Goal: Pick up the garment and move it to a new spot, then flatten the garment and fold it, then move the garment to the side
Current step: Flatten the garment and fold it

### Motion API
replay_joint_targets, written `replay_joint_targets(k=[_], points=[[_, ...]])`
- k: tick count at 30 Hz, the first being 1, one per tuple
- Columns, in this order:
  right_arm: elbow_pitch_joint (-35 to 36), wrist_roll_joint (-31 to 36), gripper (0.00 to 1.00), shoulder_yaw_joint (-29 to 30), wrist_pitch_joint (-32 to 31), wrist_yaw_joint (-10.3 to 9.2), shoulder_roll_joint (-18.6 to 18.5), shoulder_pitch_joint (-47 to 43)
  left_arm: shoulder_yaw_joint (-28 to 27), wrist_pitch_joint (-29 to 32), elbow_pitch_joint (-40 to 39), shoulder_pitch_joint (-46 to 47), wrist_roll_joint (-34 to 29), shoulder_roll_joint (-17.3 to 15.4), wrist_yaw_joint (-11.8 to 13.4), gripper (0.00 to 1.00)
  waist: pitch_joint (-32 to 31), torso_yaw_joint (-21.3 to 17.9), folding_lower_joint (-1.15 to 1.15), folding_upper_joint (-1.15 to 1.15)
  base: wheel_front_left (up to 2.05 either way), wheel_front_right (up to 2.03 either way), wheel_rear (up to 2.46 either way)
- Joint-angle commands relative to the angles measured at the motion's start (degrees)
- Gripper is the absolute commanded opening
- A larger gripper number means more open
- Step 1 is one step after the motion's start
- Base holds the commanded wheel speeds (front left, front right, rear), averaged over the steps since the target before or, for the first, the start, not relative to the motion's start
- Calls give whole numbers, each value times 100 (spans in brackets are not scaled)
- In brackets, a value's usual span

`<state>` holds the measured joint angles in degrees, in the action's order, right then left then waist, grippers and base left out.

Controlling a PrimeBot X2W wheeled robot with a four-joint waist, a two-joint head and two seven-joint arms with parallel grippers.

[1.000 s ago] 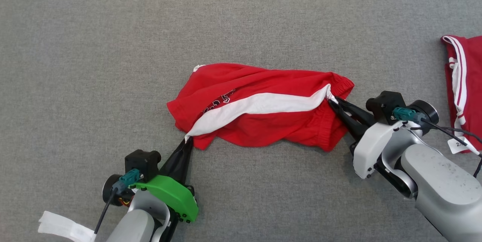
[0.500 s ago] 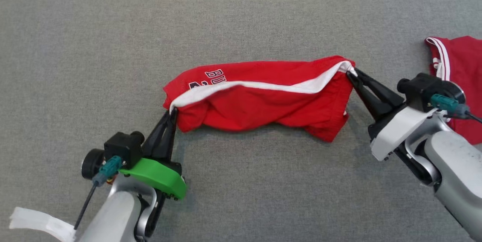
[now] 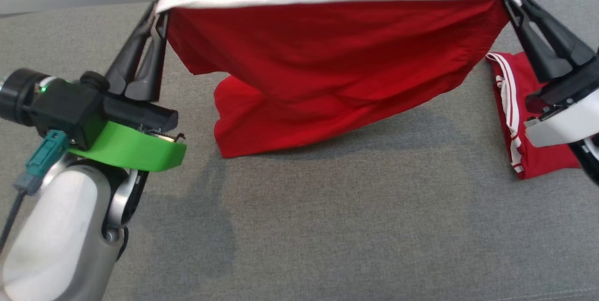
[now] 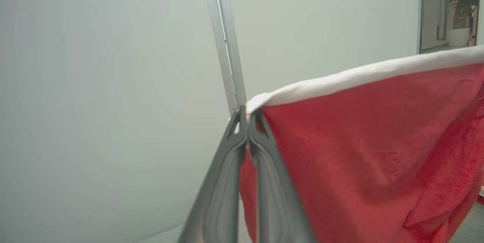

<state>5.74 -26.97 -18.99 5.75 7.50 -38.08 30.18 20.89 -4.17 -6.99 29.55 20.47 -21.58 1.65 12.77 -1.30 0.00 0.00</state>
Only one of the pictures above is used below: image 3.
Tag left teal connector cable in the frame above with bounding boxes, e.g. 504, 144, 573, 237
0, 130, 71, 250

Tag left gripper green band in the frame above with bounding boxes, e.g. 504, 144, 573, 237
68, 1, 188, 172

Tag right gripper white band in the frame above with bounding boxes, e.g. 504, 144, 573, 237
503, 0, 599, 148

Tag grey fabric sofa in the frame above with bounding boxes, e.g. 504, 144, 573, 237
0, 0, 599, 301

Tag red jersey with white stripes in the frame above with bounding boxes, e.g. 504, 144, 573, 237
485, 51, 583, 180

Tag red shorts with white waistband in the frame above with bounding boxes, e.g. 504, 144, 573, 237
153, 0, 522, 159

